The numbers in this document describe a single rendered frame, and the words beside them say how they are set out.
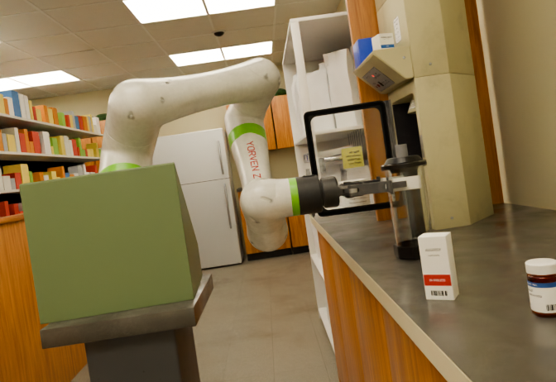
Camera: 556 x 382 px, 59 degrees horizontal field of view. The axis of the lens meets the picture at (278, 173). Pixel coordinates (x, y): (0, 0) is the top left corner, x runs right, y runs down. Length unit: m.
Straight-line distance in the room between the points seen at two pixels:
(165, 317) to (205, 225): 5.39
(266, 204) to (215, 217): 5.30
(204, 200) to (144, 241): 5.32
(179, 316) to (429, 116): 0.95
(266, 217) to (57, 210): 0.46
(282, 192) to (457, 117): 0.69
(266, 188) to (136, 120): 0.34
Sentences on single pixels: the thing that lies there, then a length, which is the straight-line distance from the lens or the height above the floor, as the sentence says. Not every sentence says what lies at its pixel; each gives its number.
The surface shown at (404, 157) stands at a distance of 1.18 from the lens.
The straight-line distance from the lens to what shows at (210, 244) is 6.47.
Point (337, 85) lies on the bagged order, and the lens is 2.83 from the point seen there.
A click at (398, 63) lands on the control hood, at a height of 1.46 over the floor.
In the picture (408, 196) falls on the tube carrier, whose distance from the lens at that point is 1.18.
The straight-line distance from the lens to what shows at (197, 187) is 6.42.
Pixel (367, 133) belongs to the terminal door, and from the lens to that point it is 1.84.
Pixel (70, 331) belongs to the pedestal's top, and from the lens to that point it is 1.14.
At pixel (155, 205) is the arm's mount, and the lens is 1.10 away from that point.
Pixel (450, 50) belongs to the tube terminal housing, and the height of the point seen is 1.48.
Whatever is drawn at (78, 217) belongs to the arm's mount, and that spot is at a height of 1.16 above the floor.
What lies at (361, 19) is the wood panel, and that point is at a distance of 1.96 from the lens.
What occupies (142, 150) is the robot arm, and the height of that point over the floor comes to 1.29.
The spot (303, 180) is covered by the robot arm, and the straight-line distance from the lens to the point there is 1.15.
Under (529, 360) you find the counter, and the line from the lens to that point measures 0.67.
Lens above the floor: 1.20
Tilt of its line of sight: 1 degrees down
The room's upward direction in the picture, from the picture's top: 8 degrees counter-clockwise
